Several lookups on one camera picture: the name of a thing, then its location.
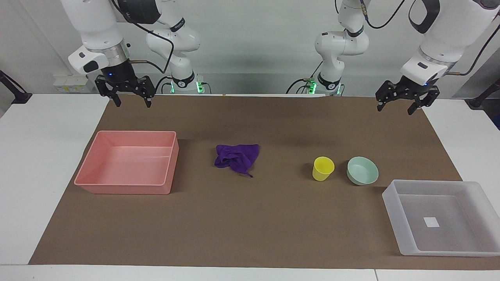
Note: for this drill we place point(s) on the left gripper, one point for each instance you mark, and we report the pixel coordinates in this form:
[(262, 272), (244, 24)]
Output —
[(413, 89)]

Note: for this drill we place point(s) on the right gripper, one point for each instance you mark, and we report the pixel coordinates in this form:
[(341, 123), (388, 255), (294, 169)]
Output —
[(119, 78)]

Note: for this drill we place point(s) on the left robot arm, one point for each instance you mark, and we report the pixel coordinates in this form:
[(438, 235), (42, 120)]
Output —
[(441, 35)]

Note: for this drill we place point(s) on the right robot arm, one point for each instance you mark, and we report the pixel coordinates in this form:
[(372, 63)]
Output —
[(97, 27)]

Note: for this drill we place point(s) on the white power strip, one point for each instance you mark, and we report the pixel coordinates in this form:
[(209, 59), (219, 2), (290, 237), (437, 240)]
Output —
[(72, 84)]

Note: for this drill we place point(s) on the black stand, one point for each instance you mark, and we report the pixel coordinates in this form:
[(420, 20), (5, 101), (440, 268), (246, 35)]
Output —
[(13, 91), (484, 95)]

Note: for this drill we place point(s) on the pink plastic bin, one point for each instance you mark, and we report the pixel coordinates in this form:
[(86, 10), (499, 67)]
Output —
[(129, 164)]

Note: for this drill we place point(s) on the pale green bowl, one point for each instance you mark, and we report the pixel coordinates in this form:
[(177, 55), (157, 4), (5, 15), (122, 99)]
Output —
[(363, 171)]

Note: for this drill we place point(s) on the yellow plastic cup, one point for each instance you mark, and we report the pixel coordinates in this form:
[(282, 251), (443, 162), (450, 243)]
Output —
[(322, 169)]

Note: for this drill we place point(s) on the translucent white plastic bin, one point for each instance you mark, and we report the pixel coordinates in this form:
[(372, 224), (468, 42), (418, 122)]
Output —
[(441, 218)]

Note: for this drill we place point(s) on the white square sticker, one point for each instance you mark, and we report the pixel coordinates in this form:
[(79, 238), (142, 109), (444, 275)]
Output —
[(431, 222)]

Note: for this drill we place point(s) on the purple cloth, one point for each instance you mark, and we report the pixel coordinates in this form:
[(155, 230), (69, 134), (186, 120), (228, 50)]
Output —
[(237, 157)]

